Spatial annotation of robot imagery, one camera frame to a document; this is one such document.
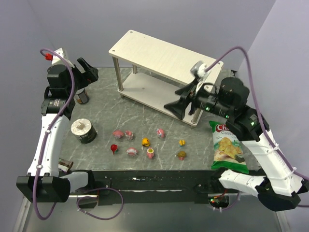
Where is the small yellow blue toy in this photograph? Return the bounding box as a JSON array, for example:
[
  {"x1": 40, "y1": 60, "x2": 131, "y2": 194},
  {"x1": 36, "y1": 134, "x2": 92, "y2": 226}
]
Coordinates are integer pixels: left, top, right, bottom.
[{"x1": 179, "y1": 140, "x2": 186, "y2": 147}]

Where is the brown snack packet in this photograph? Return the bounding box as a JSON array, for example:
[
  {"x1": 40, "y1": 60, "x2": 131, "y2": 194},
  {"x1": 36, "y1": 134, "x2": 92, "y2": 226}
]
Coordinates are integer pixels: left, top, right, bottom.
[{"x1": 58, "y1": 158, "x2": 73, "y2": 173}]

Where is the red cherry toy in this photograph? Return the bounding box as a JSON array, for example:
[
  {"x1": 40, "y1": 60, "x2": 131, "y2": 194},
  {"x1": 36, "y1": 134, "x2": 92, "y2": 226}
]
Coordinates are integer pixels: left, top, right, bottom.
[{"x1": 110, "y1": 144, "x2": 118, "y2": 155}]

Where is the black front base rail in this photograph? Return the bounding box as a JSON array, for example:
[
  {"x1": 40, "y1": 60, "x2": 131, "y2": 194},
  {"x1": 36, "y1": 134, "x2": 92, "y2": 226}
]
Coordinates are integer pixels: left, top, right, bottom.
[{"x1": 70, "y1": 170, "x2": 237, "y2": 205}]

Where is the pink toy with blue bows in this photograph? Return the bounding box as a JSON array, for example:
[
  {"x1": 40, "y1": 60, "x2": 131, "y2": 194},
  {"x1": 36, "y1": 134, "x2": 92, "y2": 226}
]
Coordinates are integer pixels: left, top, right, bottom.
[{"x1": 156, "y1": 128, "x2": 165, "y2": 138}]

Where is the pink white lying toy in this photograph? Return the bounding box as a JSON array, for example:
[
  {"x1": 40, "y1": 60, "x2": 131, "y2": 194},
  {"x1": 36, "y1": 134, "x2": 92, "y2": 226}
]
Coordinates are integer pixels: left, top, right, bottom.
[{"x1": 126, "y1": 147, "x2": 138, "y2": 156}]

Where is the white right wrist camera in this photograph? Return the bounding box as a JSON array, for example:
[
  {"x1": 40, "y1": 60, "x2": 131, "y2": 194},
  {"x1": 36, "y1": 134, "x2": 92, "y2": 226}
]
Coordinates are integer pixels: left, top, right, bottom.
[{"x1": 190, "y1": 60, "x2": 209, "y2": 82}]

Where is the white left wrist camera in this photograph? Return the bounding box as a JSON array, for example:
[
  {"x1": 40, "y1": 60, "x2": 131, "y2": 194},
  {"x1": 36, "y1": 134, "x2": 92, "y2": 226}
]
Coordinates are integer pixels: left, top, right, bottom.
[{"x1": 51, "y1": 47, "x2": 75, "y2": 69}]

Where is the pink round toy left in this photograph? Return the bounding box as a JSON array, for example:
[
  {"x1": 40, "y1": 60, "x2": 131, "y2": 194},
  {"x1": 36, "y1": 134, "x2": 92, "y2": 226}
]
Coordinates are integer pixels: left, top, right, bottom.
[{"x1": 112, "y1": 130, "x2": 124, "y2": 139}]

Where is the small dark metal can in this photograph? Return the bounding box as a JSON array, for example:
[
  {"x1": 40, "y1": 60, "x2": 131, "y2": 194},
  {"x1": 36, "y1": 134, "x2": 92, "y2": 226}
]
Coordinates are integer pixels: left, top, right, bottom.
[{"x1": 75, "y1": 88, "x2": 90, "y2": 104}]

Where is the two-tier white wooden shelf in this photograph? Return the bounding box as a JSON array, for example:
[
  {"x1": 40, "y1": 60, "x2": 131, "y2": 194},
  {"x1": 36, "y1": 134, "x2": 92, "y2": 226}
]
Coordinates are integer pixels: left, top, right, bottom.
[{"x1": 109, "y1": 30, "x2": 215, "y2": 117}]

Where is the pink toy with green hat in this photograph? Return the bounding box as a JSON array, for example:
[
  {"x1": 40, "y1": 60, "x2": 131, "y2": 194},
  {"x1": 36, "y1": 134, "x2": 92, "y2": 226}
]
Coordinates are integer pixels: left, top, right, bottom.
[{"x1": 146, "y1": 147, "x2": 155, "y2": 159}]

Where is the yellow duck burger toy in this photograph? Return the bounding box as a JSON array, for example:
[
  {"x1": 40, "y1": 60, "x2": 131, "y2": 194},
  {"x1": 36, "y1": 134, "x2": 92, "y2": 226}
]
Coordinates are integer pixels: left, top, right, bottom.
[{"x1": 141, "y1": 138, "x2": 150, "y2": 147}]

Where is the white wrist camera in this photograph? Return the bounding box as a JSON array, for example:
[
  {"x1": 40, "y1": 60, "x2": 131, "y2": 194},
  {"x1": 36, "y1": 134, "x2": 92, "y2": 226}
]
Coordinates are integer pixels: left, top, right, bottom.
[
  {"x1": 190, "y1": 60, "x2": 209, "y2": 82},
  {"x1": 51, "y1": 47, "x2": 75, "y2": 69}
]

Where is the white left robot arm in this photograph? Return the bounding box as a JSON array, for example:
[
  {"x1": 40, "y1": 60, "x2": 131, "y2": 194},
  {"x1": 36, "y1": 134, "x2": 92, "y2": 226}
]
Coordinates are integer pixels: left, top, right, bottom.
[{"x1": 16, "y1": 58, "x2": 98, "y2": 203}]

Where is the lower purple cable loop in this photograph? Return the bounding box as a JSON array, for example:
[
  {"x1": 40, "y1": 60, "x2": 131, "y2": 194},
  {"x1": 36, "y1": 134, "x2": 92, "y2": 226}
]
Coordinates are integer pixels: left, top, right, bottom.
[{"x1": 76, "y1": 187, "x2": 125, "y2": 221}]

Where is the green cassava chips bag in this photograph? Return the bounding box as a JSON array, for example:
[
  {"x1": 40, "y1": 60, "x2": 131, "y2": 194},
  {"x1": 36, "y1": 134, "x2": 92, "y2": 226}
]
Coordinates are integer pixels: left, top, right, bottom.
[{"x1": 209, "y1": 121, "x2": 249, "y2": 174}]

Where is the pink white stacked toy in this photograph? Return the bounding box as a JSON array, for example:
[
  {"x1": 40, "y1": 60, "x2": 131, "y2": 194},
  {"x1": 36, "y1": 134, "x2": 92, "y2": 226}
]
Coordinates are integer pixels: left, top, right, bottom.
[{"x1": 125, "y1": 130, "x2": 134, "y2": 140}]

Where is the olive brown pink toy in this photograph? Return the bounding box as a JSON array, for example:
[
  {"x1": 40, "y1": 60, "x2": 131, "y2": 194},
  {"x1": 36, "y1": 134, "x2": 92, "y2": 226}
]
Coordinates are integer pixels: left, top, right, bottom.
[{"x1": 177, "y1": 151, "x2": 187, "y2": 160}]

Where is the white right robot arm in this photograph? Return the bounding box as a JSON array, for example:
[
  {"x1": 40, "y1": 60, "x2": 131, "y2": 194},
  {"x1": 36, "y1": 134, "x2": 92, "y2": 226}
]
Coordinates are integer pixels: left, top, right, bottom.
[{"x1": 164, "y1": 77, "x2": 309, "y2": 212}]

